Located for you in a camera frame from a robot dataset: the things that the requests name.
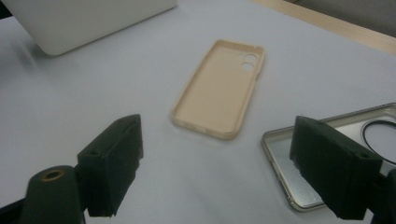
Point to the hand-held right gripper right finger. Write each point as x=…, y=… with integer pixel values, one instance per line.
x=333, y=168

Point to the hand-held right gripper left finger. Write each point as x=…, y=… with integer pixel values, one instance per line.
x=112, y=161

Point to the clear phone case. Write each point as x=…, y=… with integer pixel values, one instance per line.
x=280, y=149

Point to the beige phone case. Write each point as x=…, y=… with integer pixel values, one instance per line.
x=214, y=99

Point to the white storage box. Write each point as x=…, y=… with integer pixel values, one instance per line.
x=87, y=21

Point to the white table mat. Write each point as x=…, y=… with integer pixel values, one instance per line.
x=93, y=93

